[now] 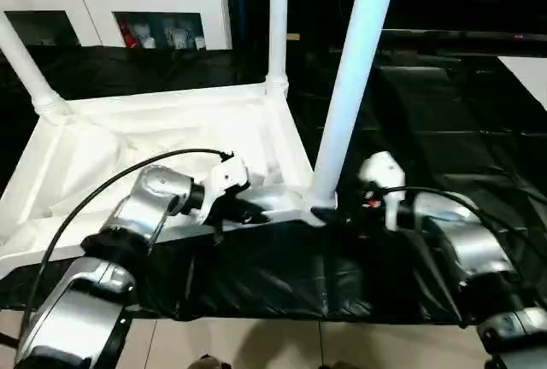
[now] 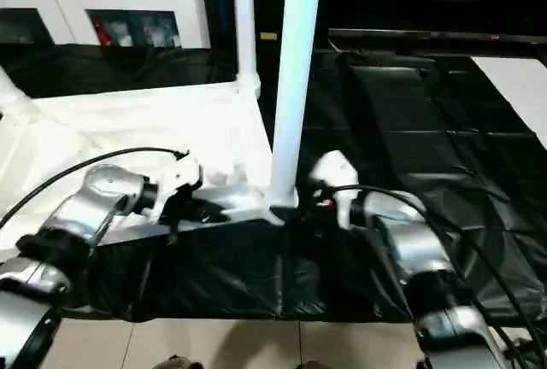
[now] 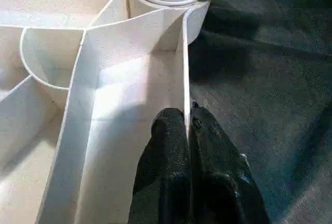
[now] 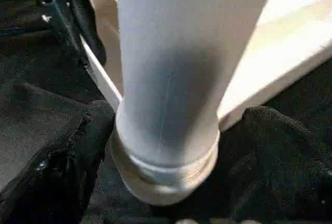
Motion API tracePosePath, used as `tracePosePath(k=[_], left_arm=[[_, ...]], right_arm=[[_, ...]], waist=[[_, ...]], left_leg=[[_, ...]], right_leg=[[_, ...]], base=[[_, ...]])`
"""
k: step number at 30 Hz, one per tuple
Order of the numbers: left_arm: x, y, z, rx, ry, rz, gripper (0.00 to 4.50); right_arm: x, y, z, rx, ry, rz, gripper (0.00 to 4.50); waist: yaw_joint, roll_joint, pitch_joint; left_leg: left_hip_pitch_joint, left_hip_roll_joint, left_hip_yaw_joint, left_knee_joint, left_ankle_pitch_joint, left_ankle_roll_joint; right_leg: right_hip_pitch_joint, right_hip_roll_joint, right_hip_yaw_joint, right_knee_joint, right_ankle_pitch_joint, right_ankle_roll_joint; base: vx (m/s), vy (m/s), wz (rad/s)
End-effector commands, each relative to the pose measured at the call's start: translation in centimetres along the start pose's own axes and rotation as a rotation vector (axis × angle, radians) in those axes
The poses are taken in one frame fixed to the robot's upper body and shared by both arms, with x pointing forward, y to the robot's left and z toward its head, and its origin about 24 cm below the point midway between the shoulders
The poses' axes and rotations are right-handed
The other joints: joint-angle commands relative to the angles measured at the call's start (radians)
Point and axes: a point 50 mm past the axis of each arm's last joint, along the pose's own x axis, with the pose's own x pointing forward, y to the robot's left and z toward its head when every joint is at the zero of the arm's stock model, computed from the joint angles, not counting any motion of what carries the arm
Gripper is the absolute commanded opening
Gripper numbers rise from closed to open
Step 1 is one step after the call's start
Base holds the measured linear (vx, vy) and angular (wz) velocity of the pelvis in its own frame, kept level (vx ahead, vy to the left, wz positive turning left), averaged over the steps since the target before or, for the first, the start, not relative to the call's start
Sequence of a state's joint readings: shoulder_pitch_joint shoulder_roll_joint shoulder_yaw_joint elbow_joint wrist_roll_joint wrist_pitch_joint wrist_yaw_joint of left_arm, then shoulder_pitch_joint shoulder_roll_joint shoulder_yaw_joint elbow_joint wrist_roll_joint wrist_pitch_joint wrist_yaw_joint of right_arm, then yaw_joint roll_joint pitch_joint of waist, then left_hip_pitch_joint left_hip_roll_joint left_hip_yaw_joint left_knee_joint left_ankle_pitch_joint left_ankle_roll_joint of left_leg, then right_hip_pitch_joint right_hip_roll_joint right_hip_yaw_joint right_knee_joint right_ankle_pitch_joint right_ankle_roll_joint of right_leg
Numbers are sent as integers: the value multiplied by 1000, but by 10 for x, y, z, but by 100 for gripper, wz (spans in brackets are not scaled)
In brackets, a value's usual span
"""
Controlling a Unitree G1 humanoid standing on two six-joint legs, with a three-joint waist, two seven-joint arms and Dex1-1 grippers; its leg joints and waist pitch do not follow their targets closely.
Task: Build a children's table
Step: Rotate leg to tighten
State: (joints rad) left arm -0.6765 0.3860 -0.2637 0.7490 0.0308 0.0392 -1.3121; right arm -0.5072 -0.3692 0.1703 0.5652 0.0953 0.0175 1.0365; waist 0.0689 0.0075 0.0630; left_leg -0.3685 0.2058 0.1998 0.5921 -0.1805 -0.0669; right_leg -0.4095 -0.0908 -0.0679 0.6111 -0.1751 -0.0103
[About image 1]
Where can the small bottles behind glass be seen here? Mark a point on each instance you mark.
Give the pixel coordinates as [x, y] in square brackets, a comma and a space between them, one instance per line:
[162, 34]

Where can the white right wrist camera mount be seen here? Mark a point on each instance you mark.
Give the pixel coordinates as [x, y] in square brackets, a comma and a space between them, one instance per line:
[380, 172]

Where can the dark metal rail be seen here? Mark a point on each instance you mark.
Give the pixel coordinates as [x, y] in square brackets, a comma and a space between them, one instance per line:
[470, 40]

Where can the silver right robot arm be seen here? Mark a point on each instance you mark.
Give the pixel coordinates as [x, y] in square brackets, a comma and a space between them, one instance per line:
[461, 241]

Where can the white plastic table leg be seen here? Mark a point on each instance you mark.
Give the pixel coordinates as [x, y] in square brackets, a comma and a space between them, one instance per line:
[355, 53]
[278, 19]
[30, 61]

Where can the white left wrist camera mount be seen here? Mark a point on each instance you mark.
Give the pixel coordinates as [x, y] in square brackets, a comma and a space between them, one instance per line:
[224, 177]

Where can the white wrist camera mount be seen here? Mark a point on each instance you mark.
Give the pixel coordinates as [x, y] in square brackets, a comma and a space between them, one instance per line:
[224, 177]
[380, 172]

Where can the white plastic table top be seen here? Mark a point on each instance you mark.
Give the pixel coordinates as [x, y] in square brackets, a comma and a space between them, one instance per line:
[128, 138]

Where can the black plastic mat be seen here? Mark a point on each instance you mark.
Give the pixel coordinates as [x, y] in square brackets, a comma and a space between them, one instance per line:
[444, 258]

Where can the small tan tag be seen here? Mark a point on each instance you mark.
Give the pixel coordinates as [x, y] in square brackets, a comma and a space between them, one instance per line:
[293, 38]

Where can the dark left robot foot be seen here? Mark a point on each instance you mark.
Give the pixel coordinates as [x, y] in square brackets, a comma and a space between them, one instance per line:
[209, 364]

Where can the white paper sheet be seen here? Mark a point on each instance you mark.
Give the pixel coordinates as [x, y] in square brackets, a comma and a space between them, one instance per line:
[530, 79]

